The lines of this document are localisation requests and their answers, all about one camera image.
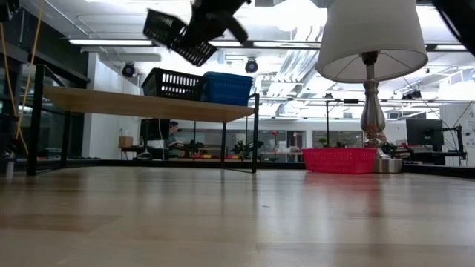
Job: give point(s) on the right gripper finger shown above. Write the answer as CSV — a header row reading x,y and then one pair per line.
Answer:
x,y
196,35

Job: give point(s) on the black plastic basket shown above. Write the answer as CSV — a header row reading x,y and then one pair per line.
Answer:
x,y
163,27
172,85

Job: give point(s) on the red plastic basket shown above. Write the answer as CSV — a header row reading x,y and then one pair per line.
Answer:
x,y
339,160

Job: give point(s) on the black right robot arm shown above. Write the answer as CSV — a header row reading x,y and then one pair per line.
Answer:
x,y
462,18

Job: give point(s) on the wooden shelf black metal legs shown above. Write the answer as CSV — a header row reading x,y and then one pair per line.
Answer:
x,y
148,105

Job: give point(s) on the black ceiling spotlight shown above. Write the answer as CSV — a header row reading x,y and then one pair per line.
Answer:
x,y
128,69
251,66

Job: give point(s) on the long ceiling light fixture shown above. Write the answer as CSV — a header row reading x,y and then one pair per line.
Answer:
x,y
111,42

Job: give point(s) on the black computer monitor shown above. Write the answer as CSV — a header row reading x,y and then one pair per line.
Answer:
x,y
154,129
425,132

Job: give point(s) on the person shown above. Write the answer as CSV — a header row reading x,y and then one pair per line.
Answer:
x,y
172,139

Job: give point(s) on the cardboard box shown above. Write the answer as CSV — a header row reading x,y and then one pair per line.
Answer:
x,y
125,142

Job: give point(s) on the black vertical pole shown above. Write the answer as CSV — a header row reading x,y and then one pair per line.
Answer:
x,y
327,122

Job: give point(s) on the silver table lamp white shade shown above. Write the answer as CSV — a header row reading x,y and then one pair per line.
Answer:
x,y
371,37

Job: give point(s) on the white cup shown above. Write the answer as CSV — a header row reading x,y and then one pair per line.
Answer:
x,y
9,167

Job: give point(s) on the white cabinet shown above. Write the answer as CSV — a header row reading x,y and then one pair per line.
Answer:
x,y
449,115

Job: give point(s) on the black metal table frame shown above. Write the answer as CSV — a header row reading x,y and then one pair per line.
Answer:
x,y
167,163

